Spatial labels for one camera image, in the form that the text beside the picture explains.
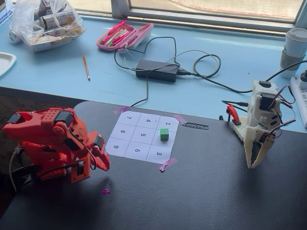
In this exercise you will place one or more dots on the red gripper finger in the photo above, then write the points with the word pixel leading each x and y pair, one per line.
pixel 100 158
pixel 107 155

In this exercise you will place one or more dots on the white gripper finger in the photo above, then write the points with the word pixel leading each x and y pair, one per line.
pixel 250 153
pixel 261 155

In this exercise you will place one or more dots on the green cube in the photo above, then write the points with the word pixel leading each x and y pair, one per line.
pixel 164 134

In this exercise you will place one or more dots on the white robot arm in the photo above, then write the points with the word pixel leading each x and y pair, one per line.
pixel 261 95

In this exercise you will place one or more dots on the red robot arm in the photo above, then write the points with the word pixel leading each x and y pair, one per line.
pixel 45 122

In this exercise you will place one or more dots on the white numbered grid paper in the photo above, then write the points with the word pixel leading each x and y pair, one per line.
pixel 134 143

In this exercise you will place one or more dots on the small magenta scrap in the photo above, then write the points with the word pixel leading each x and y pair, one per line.
pixel 105 191

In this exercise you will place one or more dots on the orange table clamp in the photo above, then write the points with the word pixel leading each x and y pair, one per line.
pixel 232 112

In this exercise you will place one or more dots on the white power strip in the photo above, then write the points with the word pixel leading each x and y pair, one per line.
pixel 301 100

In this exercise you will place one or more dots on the black ruler marking strip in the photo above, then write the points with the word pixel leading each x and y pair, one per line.
pixel 195 126

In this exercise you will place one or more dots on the black textured desk mat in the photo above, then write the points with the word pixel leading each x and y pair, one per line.
pixel 192 191

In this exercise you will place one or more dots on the black power plug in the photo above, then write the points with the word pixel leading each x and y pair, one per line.
pixel 304 76

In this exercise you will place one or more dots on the orange pencil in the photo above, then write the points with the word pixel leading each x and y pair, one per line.
pixel 86 68

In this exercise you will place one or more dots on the white paper coffee cup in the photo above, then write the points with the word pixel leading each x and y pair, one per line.
pixel 295 45

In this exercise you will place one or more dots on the black power adapter brick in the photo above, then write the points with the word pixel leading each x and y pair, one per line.
pixel 157 70

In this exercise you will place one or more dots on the green highlighter pen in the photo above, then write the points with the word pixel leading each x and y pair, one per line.
pixel 109 43

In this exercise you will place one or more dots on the aluminium foil tray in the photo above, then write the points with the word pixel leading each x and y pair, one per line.
pixel 48 46

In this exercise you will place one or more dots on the pink pencil case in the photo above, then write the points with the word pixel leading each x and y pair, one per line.
pixel 134 39

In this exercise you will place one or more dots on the white plate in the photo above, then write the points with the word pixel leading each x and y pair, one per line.
pixel 6 62

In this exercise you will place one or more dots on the pink pen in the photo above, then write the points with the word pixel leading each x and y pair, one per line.
pixel 117 26

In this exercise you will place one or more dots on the clear plastic bag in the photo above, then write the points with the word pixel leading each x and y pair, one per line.
pixel 28 31

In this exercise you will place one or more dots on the printed drink can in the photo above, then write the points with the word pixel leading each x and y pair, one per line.
pixel 55 20

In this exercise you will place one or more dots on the orange wrist camera housing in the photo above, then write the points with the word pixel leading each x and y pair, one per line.
pixel 80 172

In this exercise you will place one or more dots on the grey window frame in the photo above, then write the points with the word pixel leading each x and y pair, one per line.
pixel 216 21

